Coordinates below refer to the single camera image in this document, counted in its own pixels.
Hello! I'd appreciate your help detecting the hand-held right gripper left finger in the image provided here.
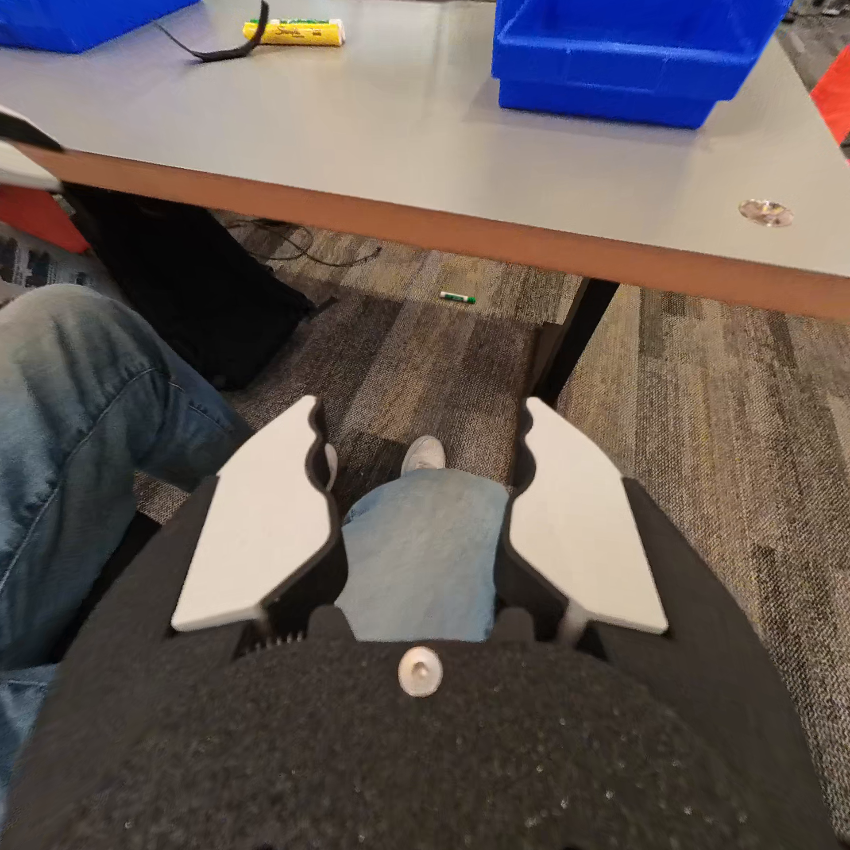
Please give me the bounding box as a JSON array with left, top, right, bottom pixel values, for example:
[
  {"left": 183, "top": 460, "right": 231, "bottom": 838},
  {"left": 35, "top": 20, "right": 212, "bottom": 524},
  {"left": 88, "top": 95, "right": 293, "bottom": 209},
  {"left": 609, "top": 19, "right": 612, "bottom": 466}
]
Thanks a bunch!
[{"left": 171, "top": 395, "right": 349, "bottom": 635}]

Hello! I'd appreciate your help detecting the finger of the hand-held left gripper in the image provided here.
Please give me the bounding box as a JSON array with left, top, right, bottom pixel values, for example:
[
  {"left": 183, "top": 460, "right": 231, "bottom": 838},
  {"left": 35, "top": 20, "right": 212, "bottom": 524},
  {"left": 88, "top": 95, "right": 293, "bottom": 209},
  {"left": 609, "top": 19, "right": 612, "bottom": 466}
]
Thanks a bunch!
[{"left": 0, "top": 106, "right": 67, "bottom": 193}]

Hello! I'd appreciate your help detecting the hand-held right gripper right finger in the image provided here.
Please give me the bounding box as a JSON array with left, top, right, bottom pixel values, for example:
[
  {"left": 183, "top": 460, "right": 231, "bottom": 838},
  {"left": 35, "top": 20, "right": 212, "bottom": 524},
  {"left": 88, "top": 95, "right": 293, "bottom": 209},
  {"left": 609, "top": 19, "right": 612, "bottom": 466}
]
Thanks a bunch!
[{"left": 495, "top": 396, "right": 668, "bottom": 645}]

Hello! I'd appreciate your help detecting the blue plastic bin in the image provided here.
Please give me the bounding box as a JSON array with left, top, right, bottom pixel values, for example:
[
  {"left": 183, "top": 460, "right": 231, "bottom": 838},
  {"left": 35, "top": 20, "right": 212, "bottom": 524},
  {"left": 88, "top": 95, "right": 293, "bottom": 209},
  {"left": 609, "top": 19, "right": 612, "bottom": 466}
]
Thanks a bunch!
[
  {"left": 491, "top": 0, "right": 794, "bottom": 130},
  {"left": 0, "top": 0, "right": 200, "bottom": 54}
]

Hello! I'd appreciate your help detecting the black desk leg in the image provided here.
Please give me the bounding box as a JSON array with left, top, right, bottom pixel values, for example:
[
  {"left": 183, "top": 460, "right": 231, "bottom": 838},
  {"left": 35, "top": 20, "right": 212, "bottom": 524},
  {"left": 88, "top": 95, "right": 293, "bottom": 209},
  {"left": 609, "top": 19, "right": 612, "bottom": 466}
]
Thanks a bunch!
[{"left": 531, "top": 279, "right": 622, "bottom": 406}]

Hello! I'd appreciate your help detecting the red object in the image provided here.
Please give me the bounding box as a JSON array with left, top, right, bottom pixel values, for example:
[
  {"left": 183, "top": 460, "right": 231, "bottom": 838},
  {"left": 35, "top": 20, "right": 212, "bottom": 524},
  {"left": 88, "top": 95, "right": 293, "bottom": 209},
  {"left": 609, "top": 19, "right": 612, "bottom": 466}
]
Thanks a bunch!
[
  {"left": 810, "top": 63, "right": 850, "bottom": 147},
  {"left": 0, "top": 186, "right": 90, "bottom": 255}
]

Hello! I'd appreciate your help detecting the person's right leg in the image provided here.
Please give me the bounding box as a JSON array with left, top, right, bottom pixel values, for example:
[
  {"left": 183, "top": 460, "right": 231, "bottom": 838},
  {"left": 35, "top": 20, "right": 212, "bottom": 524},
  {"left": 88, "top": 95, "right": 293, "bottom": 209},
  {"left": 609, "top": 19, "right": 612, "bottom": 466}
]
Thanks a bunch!
[{"left": 335, "top": 468, "right": 509, "bottom": 641}]

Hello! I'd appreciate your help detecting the person's leg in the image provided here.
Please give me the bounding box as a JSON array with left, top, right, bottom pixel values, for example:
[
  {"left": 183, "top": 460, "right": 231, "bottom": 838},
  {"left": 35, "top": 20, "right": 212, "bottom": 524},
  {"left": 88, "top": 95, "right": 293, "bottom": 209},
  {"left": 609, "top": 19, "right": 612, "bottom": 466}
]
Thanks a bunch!
[
  {"left": 335, "top": 468, "right": 509, "bottom": 641},
  {"left": 0, "top": 286, "right": 253, "bottom": 798}
]

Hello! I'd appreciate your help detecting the person's left leg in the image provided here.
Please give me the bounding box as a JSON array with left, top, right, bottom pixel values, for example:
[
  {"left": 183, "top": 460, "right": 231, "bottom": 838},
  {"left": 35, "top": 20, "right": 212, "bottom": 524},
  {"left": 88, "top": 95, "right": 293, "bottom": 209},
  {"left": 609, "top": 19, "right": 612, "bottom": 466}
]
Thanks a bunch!
[{"left": 0, "top": 286, "right": 253, "bottom": 798}]

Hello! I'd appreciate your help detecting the black bag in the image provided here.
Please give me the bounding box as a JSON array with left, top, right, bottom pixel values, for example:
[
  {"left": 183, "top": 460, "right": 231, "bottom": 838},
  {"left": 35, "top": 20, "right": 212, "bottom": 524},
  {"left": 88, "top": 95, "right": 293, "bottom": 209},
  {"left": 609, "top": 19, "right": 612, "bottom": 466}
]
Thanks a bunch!
[{"left": 63, "top": 186, "right": 316, "bottom": 393}]

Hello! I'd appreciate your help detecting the yellow highlighter marker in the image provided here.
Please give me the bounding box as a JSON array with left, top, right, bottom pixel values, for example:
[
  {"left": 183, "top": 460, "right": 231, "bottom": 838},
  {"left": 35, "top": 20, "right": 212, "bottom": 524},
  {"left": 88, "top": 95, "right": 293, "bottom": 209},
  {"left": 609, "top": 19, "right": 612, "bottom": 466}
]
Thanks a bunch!
[{"left": 242, "top": 19, "right": 346, "bottom": 47}]

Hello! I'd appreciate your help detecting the clear round disc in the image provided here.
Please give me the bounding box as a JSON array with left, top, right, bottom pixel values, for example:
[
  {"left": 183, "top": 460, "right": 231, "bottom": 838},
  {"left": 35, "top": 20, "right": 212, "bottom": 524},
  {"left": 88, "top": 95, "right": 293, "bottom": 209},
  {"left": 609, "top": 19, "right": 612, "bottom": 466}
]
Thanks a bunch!
[{"left": 738, "top": 198, "right": 794, "bottom": 228}]

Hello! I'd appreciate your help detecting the black tie strap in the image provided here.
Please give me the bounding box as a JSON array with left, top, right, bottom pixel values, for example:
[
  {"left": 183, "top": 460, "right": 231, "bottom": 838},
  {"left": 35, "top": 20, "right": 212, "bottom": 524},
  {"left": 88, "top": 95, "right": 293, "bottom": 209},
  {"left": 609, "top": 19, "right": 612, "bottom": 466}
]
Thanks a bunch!
[{"left": 154, "top": 0, "right": 270, "bottom": 64}]

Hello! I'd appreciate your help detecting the black floor cable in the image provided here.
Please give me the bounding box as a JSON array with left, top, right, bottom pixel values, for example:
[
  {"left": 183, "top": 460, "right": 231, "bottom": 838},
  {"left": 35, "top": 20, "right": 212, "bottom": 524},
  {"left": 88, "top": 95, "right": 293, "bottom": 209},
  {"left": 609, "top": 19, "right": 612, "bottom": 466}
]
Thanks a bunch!
[{"left": 226, "top": 219, "right": 383, "bottom": 268}]

